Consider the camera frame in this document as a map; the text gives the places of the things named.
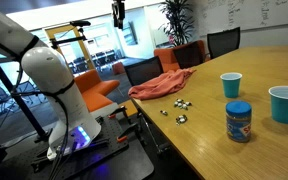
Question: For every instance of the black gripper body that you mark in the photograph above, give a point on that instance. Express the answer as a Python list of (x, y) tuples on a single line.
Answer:
[(118, 9)]

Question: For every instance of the small blue plastic cup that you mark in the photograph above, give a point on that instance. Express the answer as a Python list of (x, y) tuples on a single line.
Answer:
[(231, 87)]

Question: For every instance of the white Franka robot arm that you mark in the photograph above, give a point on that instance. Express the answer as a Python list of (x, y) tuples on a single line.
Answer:
[(55, 86)]

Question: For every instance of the large blue plastic cup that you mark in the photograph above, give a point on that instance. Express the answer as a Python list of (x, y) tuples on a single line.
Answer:
[(285, 106)]

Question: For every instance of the orange ottoman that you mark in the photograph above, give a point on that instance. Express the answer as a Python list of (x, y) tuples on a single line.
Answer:
[(118, 68)]

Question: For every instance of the black mesh office chair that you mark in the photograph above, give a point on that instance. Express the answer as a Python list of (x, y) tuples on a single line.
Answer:
[(143, 70), (188, 55), (223, 41)]

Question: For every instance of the orange sofa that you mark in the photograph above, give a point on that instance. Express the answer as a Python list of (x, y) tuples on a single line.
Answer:
[(165, 57)]

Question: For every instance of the green potted plant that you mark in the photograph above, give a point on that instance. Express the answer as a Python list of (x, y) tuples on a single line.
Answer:
[(178, 20)]

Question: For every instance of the orange armchair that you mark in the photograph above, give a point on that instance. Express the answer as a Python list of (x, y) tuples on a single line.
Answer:
[(95, 90)]

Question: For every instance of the pink cloth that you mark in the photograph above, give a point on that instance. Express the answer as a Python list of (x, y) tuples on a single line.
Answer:
[(160, 85)]

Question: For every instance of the foil wrapped candy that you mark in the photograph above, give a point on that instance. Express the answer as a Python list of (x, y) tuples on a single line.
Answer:
[(176, 104), (188, 103), (184, 107), (164, 112), (181, 119), (179, 100)]

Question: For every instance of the blue-lidded peanut butter jar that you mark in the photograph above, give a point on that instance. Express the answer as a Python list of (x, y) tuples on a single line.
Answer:
[(238, 123)]

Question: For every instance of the yellow door frame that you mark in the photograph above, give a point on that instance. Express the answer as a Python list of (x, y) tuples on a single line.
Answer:
[(69, 43)]

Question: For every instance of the black camera stand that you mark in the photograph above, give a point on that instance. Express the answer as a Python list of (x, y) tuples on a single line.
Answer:
[(15, 96)]

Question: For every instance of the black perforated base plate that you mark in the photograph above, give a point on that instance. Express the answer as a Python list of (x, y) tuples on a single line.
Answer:
[(94, 150)]

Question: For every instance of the white wall whiteboard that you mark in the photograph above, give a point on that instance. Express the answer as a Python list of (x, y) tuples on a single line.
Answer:
[(250, 13)]

